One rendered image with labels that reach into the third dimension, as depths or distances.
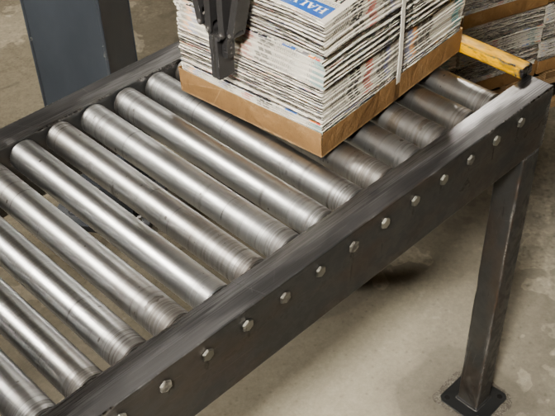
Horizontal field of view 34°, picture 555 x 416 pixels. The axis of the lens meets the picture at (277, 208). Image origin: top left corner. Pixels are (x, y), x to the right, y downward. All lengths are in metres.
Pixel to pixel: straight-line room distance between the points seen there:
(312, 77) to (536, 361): 1.10
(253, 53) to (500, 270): 0.67
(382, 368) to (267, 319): 0.95
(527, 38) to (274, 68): 1.47
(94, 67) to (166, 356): 1.21
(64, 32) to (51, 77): 0.14
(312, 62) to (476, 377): 0.93
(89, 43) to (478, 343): 1.08
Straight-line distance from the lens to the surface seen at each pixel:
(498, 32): 2.61
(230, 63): 1.34
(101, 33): 2.12
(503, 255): 1.71
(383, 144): 1.37
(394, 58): 1.41
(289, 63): 1.29
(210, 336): 1.09
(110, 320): 1.13
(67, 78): 2.23
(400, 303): 2.23
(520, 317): 2.24
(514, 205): 1.63
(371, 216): 1.24
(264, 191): 1.29
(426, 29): 1.46
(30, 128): 1.46
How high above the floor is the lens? 1.62
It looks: 41 degrees down
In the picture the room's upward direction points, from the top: 2 degrees counter-clockwise
